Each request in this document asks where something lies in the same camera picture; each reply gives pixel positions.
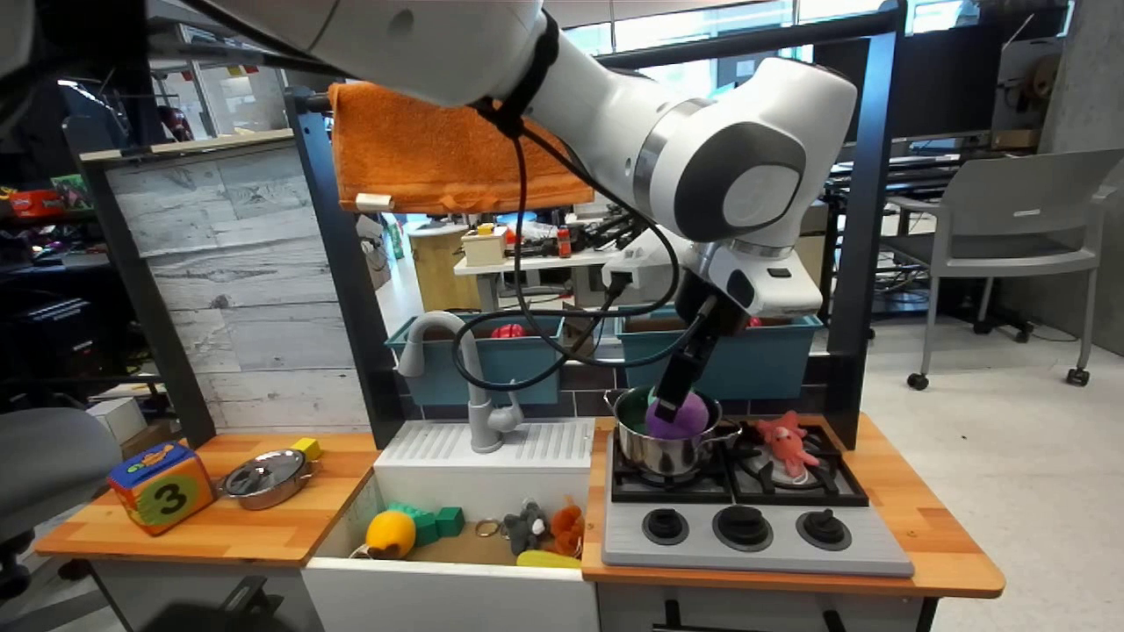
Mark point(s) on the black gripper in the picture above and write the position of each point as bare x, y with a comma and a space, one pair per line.
708, 327

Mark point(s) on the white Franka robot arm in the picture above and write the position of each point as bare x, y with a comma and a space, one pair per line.
656, 127

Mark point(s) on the white toy sink basin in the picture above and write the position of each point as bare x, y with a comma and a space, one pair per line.
470, 590

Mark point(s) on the silver metal pot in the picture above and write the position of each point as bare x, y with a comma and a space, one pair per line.
669, 453

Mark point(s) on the red toy lobster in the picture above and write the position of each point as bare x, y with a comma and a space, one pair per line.
783, 443

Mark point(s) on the grey toy stove top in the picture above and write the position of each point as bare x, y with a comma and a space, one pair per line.
751, 527

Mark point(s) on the beige table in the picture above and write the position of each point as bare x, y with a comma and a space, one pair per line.
540, 269

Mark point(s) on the grey toy faucet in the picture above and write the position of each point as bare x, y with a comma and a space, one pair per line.
484, 415

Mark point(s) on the grey toy mouse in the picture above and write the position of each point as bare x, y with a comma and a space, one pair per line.
526, 527

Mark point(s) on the yellow toy banana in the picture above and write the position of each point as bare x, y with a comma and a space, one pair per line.
551, 561

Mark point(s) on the green toy vegetable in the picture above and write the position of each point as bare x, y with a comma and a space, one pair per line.
439, 520

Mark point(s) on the wooden toy kitchen counter unit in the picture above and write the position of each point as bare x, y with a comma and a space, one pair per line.
924, 527

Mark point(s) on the yellow round toy fruit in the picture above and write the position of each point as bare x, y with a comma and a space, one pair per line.
391, 534

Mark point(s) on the orange towel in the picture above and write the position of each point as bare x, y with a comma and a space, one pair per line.
432, 154

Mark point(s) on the small yellow block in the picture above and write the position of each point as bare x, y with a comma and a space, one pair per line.
306, 447

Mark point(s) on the grey plastic chair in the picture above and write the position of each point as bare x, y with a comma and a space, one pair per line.
1020, 224

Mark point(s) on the grey wood-print back panel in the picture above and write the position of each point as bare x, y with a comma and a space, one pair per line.
249, 294

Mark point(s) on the colourful soft number cube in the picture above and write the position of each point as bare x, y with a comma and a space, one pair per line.
162, 492

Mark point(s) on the grey office chair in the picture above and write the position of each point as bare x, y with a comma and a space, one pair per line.
47, 470

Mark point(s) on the black metal frame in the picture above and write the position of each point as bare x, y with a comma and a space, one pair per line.
872, 211

